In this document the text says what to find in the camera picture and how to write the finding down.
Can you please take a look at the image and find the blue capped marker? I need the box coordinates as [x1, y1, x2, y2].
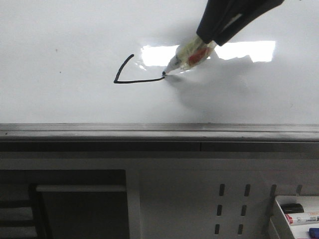
[309, 228, 319, 239]

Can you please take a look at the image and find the white marker tray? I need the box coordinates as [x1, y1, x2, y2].
[270, 196, 319, 239]

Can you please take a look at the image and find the red capped white marker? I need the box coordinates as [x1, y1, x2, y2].
[285, 211, 319, 226]

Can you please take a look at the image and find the white slotted pegboard panel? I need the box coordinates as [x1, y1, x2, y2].
[126, 158, 319, 239]

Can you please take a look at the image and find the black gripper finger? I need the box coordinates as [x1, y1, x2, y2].
[196, 0, 248, 43]
[213, 0, 284, 46]

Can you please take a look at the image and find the white glossy whiteboard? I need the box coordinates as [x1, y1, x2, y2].
[0, 0, 319, 124]

